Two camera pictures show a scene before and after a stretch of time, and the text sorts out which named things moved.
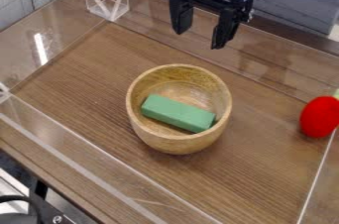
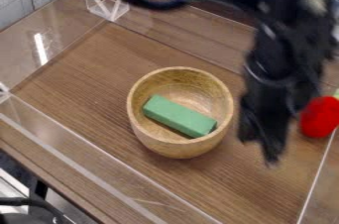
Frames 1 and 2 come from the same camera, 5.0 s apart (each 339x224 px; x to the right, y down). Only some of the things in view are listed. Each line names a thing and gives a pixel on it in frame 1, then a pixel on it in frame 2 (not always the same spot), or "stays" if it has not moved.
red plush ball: [319, 116] stays
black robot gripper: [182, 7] to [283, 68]
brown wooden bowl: [191, 84] stays
